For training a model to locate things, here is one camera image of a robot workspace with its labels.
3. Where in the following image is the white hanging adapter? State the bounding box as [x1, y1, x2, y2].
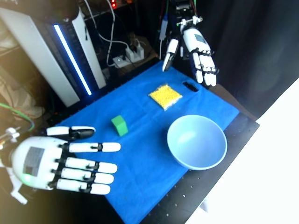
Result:
[159, 14, 169, 60]

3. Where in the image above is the green cable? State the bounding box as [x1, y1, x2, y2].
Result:
[0, 102, 36, 132]

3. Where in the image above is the light blue bowl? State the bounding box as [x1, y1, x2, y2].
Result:
[166, 114, 228, 171]

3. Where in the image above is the white flat power adapter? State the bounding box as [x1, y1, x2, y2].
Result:
[113, 55, 131, 69]

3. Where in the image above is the white cable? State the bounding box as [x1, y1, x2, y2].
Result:
[83, 0, 131, 68]

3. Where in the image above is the green block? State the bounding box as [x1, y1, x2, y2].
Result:
[111, 115, 130, 137]

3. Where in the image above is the white power strip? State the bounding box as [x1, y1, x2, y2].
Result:
[125, 43, 145, 62]

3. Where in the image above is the blue cloth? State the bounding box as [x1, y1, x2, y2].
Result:
[56, 60, 241, 224]

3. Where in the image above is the white tower with blue light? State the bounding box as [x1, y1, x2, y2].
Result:
[0, 7, 107, 108]

